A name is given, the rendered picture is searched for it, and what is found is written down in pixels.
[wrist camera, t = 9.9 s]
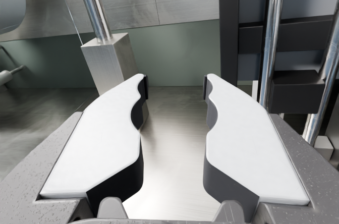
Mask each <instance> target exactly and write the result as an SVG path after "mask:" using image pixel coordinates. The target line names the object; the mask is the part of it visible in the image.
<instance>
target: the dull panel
mask: <svg viewBox="0 0 339 224"><path fill-rule="evenodd" d="M111 32H112V34H119V33H128V34H129V38H130V41H131V45H132V49H133V53H134V57H135V61H136V64H137V68H138V72H139V74H143V75H147V76H148V87H160V86H203V83H204V75H208V74H215V75H217V76H218V77H220V78H221V74H220V33H219V19H213V20H203V21H194V22H184V23H174V24H165V25H155V26H145V27H136V28H126V29H117V30H111ZM79 36H80V39H81V41H82V44H83V45H84V44H86V43H88V42H89V41H91V40H93V39H94V38H96V36H95V33H94V32H87V33H79ZM237 85H253V81H237Z"/></svg>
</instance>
